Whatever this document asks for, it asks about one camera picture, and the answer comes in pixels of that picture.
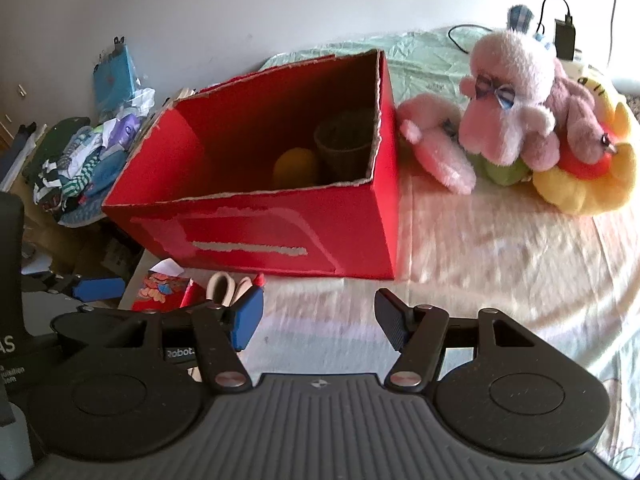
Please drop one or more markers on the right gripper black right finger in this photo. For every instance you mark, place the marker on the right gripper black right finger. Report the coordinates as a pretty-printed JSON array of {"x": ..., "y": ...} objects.
[{"x": 418, "y": 334}]

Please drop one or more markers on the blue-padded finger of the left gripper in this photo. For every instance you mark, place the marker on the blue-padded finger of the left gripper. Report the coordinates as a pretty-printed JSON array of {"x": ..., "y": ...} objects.
[{"x": 74, "y": 285}]

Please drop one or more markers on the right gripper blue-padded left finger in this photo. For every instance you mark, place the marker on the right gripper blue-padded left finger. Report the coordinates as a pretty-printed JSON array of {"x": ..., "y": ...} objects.
[{"x": 221, "y": 333}]

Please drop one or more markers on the wooden gourd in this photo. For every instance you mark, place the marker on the wooden gourd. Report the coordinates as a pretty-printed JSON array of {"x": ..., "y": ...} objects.
[{"x": 296, "y": 168}]

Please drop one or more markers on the red tissue box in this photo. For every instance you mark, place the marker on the red tissue box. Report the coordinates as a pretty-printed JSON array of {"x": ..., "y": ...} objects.
[{"x": 166, "y": 287}]

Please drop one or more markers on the pile of folded clothes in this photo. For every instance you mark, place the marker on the pile of folded clothes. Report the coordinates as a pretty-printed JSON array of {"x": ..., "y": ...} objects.
[{"x": 77, "y": 162}]

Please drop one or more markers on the light patterned bed sheet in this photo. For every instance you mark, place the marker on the light patterned bed sheet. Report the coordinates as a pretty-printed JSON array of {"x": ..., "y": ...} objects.
[{"x": 573, "y": 281}]

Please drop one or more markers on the red cardboard box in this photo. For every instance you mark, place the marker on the red cardboard box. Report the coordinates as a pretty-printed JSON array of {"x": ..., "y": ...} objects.
[{"x": 199, "y": 187}]

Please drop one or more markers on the green plush toy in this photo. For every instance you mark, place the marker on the green plush toy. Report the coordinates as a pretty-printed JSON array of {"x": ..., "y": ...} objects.
[{"x": 513, "y": 174}]

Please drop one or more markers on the dark woven basket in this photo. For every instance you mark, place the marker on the dark woven basket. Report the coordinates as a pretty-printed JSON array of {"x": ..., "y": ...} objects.
[{"x": 344, "y": 147}]

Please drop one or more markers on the blue plastic-wrapped package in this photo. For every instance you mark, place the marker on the blue plastic-wrapped package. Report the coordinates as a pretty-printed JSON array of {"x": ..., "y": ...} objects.
[{"x": 114, "y": 78}]

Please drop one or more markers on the yellow plush toy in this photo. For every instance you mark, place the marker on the yellow plush toy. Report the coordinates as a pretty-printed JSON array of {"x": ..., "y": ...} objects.
[{"x": 597, "y": 168}]

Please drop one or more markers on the pink plush rabbit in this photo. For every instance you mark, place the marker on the pink plush rabbit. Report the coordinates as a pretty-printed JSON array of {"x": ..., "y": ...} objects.
[{"x": 511, "y": 78}]

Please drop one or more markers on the black power adapter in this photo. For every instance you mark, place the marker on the black power adapter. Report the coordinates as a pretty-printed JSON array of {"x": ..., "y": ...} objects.
[{"x": 564, "y": 38}]

